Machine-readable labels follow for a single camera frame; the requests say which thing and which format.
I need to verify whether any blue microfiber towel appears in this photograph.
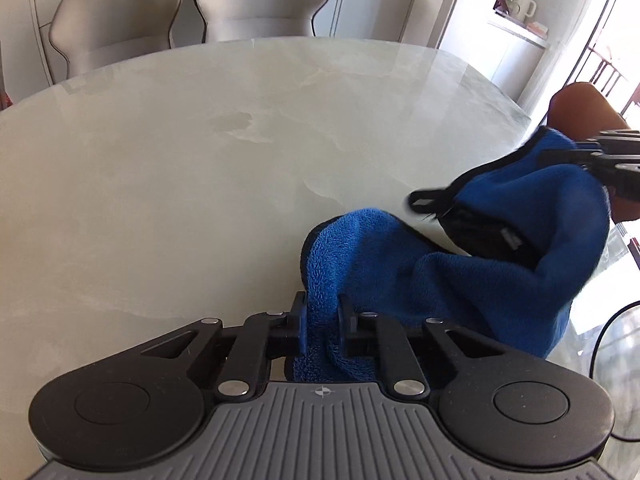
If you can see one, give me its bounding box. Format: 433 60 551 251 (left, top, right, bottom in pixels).
288 128 610 382

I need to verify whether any brown leather chair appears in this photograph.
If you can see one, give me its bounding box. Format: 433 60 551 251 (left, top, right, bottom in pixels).
548 81 640 224

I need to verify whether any white teapot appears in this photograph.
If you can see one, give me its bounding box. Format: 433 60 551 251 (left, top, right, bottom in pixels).
506 0 537 22

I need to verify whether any beige chair left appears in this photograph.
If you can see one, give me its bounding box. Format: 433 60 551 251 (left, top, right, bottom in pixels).
49 0 182 78

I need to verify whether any black cable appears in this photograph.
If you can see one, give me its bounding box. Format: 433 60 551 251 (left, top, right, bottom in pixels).
589 300 640 442

